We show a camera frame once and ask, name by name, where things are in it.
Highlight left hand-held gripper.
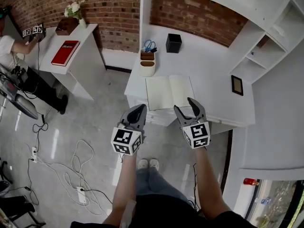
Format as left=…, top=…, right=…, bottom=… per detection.
left=110, top=104, right=148, bottom=156

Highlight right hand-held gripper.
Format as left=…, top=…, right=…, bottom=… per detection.
left=173, top=97, right=211, bottom=149

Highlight white notebook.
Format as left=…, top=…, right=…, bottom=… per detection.
left=145, top=74, right=195, bottom=111

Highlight person's left forearm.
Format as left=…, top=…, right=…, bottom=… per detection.
left=102, top=151, right=138, bottom=225

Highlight person's right forearm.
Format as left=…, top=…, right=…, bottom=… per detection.
left=194, top=147, right=232, bottom=220

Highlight red hardcover book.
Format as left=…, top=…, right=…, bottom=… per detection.
left=51, top=40, right=80, bottom=67

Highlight white desk organiser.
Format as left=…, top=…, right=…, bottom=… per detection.
left=139, top=51, right=159, bottom=77

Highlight white desk with hutch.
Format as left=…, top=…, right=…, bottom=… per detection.
left=124, top=0, right=304, bottom=135

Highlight person's blue jeans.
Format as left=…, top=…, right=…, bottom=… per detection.
left=135, top=166, right=195, bottom=206

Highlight black square box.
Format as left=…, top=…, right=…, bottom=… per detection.
left=165, top=33, right=183, bottom=54

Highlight small white side desk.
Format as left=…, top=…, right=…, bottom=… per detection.
left=23, top=23, right=107, bottom=102

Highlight red drink bottle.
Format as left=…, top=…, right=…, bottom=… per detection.
left=243, top=177, right=259, bottom=187

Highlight person's black top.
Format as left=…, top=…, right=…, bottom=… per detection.
left=71, top=193, right=257, bottom=228

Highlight grey office chair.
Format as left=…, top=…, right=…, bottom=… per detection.
left=0, top=65, right=39, bottom=121

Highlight brown wooden box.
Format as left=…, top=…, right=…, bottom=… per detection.
left=55, top=17, right=79, bottom=36

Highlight white flower bouquet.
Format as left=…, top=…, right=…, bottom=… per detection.
left=64, top=0, right=85, bottom=20

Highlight black framed window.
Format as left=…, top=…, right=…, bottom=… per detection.
left=245, top=179, right=304, bottom=228

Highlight grey round stool seat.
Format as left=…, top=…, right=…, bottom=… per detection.
left=0, top=179, right=11, bottom=192

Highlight black picture frame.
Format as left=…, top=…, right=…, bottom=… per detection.
left=231, top=75, right=244, bottom=96

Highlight white power strip with cables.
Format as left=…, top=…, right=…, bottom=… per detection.
left=35, top=139, right=112, bottom=217

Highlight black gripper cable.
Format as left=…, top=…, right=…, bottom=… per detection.
left=192, top=162, right=203, bottom=211

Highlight blue-handled scissors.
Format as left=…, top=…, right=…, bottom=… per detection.
left=143, top=39, right=157, bottom=53

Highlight black metal chair frame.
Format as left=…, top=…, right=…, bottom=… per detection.
left=9, top=210, right=46, bottom=228

